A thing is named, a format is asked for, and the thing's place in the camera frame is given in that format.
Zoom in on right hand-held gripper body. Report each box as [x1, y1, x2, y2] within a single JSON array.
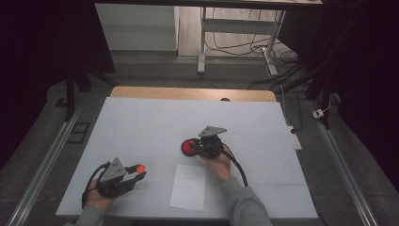
[[196, 125, 228, 159]]

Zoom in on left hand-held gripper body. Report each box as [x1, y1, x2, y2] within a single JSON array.
[[95, 157, 139, 199]]

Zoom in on round red ink pad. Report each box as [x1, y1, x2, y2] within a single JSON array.
[[181, 137, 201, 157]]

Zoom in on person's right hand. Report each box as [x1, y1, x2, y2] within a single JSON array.
[[200, 150, 233, 184]]

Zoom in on person's left hand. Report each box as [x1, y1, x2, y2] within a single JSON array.
[[84, 187, 122, 211]]

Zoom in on white paper sheet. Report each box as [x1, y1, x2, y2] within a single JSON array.
[[169, 164, 207, 212]]

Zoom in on large white table cover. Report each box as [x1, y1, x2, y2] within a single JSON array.
[[56, 96, 319, 219]]

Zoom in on black floor socket plate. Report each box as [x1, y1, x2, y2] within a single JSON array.
[[67, 121, 91, 145]]

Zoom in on white power strip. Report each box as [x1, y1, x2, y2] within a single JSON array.
[[286, 125, 303, 151]]

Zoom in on black metal stand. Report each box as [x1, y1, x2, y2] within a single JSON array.
[[64, 62, 119, 122], [276, 56, 333, 130]]

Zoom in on white cabinet panel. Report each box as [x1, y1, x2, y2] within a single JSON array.
[[94, 3, 180, 52]]

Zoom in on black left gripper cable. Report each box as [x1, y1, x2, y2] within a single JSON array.
[[81, 161, 111, 210]]

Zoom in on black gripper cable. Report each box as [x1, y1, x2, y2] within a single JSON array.
[[81, 161, 111, 210], [220, 142, 248, 187]]

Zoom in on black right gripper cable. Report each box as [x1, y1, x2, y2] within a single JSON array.
[[220, 142, 248, 187]]

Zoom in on aluminium floor rail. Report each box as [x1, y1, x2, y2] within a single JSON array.
[[309, 100, 379, 226], [6, 103, 84, 226]]

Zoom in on black floor cables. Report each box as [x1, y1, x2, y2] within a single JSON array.
[[205, 8, 304, 90]]

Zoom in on white desk frame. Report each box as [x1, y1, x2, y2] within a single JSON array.
[[197, 6, 287, 76]]

